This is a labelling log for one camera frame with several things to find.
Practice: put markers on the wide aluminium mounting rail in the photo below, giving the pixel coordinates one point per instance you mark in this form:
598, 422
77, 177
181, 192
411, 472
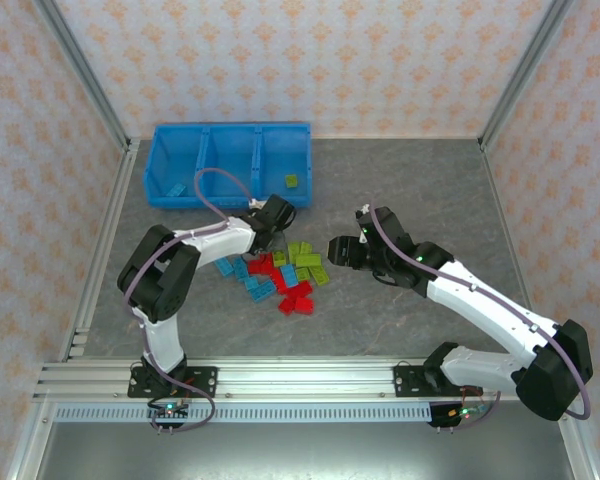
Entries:
305, 380

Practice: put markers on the controller board with LEDs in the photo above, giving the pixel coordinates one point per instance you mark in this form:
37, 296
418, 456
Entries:
169, 411
462, 412

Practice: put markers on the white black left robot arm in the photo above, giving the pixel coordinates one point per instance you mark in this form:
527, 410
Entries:
225, 245

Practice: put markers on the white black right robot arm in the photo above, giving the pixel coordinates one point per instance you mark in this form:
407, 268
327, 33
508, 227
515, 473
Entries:
480, 310

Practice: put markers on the aluminium side rail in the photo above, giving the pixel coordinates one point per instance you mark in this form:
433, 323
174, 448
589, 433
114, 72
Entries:
111, 220
504, 220

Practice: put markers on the blue three-compartment plastic bin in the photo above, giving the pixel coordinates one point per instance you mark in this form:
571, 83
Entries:
180, 140

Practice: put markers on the aluminium frame post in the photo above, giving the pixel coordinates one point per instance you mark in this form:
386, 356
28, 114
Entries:
523, 75
86, 75

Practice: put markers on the grey metal lower panel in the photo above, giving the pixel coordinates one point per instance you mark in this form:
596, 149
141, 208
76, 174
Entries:
305, 452

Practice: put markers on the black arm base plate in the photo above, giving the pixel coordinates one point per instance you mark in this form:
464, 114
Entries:
205, 382
405, 382

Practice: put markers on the aluminium lower frame rail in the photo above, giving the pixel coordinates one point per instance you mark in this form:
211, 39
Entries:
30, 445
577, 445

